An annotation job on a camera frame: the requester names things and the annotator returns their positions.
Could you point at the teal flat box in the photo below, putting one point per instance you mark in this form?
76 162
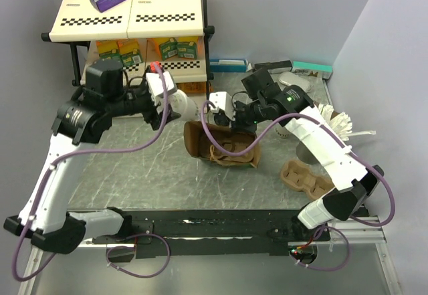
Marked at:
308 69

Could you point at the aluminium rail frame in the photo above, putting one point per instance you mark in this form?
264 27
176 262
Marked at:
353 260

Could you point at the green yellow carton far left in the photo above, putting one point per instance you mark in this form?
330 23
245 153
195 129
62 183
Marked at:
108 49

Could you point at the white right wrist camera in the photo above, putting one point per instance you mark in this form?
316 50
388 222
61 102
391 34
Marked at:
222 108

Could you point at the orange snack bag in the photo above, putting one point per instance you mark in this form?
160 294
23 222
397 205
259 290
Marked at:
194 87

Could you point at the blue flat box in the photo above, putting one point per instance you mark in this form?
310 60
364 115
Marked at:
228 66

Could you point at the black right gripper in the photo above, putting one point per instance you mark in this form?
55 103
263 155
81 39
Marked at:
240 125

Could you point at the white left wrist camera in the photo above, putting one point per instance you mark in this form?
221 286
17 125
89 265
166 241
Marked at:
158 79

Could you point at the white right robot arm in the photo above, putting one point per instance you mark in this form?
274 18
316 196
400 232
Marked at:
354 180

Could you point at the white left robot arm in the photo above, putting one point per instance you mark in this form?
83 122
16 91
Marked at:
46 221

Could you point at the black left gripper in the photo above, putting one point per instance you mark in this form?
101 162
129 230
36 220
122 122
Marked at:
152 116

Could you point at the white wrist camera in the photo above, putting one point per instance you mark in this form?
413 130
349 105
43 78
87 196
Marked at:
158 79
222 108

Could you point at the black flat box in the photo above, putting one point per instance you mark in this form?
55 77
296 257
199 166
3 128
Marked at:
274 67

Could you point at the brown pulp cup carrier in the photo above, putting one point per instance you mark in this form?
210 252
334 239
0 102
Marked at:
299 177

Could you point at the metal straw holder cup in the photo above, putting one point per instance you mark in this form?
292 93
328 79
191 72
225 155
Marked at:
304 154

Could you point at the white oval pouch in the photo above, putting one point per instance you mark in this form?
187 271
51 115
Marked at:
289 79

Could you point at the white paper coffee cup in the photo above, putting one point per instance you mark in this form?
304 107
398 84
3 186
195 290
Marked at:
184 106

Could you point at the beige three-tier shelf rack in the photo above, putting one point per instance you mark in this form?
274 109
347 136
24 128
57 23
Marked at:
78 23

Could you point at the brown green paper bag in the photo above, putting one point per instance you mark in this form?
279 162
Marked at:
199 146

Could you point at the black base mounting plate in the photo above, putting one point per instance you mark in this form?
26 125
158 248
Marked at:
195 232

